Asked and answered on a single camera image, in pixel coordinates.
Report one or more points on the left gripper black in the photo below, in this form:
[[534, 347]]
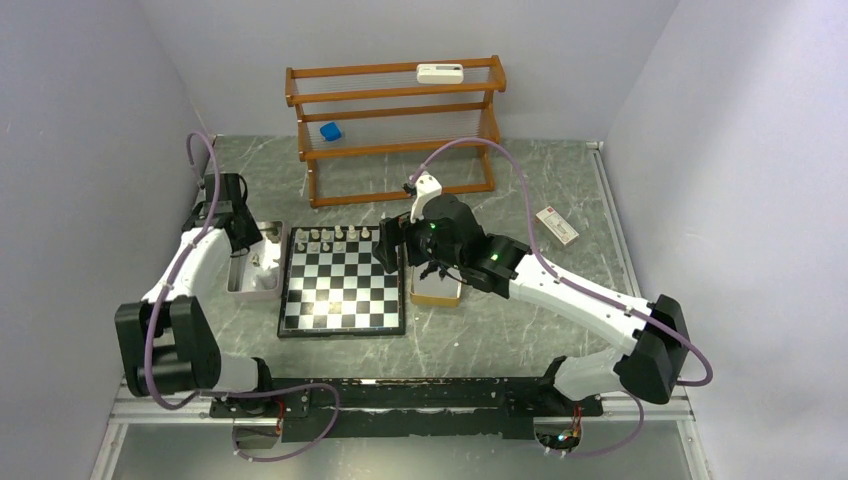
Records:
[[251, 235]]

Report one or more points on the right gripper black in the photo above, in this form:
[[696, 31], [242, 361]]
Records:
[[392, 232]]

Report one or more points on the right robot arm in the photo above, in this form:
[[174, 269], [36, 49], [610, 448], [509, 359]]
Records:
[[647, 339]]

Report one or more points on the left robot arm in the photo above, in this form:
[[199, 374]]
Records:
[[166, 335]]

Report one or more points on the black white chess board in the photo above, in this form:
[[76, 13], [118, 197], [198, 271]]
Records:
[[332, 294]]

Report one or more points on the pink metal tin tray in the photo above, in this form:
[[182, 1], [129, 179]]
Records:
[[258, 273]]

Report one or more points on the gold metal tin tray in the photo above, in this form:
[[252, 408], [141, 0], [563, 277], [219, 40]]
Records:
[[433, 290]]

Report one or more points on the wooden two-tier shelf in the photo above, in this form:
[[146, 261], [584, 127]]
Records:
[[382, 109]]

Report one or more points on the blue block on shelf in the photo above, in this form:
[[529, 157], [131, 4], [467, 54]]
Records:
[[330, 132]]

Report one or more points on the small red white card box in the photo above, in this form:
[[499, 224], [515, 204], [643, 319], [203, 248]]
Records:
[[557, 226]]

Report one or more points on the white box on shelf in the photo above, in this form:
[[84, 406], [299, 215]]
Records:
[[439, 74]]

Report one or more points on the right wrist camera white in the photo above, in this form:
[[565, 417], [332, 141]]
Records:
[[425, 188]]

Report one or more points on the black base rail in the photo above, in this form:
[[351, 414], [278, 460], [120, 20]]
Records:
[[387, 408]]

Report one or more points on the aluminium frame rail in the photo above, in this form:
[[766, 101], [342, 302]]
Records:
[[176, 438]]

